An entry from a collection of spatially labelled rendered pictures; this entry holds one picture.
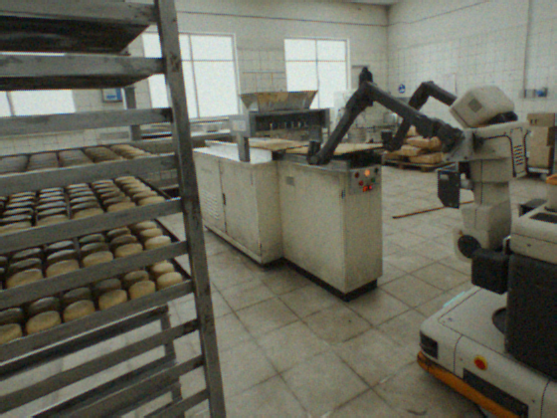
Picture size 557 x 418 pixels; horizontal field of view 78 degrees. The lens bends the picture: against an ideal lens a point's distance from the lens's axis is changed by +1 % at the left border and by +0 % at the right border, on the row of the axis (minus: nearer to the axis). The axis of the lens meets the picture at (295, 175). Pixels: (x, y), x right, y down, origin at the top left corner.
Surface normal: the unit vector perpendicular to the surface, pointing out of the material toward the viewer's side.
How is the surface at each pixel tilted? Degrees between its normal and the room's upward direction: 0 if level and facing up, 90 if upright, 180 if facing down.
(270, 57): 90
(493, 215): 81
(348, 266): 90
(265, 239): 90
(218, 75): 90
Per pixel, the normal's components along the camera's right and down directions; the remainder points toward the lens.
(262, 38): 0.51, 0.15
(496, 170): -0.81, 0.17
